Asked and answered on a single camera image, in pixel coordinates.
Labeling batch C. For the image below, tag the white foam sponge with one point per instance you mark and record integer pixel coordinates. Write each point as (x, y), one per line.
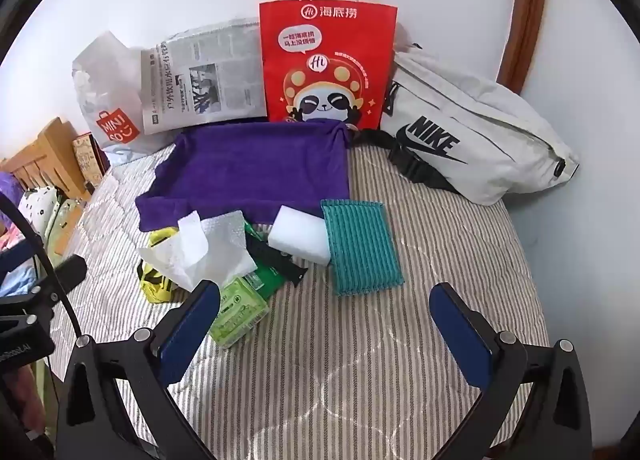
(300, 235)

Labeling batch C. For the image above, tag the white waist bag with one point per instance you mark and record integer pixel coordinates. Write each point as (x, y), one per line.
(475, 140)

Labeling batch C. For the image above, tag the wooden headboard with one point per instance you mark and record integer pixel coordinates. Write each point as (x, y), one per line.
(45, 155)

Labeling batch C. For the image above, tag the white tissue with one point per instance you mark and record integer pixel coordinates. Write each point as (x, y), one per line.
(175, 252)

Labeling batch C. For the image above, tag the striped bed sheet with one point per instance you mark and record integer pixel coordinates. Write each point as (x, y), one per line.
(380, 365)

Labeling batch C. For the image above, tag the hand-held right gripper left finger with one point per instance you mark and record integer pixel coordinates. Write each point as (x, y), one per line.
(189, 331)

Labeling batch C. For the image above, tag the green tissue pack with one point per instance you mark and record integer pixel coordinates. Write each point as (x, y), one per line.
(240, 312)

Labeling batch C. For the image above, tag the white plastic shopping bag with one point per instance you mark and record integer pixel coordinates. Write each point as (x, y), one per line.
(107, 95)

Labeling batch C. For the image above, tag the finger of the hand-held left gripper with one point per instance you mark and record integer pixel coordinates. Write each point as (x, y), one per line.
(67, 274)

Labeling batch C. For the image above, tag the red paper bag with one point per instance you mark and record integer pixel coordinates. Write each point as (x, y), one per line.
(325, 60)

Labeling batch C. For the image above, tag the wooden door frame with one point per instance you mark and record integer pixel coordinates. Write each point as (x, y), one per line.
(525, 15)

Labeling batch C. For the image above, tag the flat green packet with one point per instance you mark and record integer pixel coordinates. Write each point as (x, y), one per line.
(262, 280)

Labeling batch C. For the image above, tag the white spotted pillow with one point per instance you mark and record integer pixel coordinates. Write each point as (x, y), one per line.
(40, 207)

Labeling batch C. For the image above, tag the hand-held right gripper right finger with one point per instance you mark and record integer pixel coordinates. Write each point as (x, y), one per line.
(461, 336)

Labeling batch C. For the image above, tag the folded newspaper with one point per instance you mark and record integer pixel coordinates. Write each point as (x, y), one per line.
(205, 80)

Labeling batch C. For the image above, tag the purple towel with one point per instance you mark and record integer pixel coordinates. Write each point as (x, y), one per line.
(250, 165)

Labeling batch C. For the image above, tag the white embossed paper towel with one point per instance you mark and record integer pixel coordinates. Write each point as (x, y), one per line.
(227, 240)

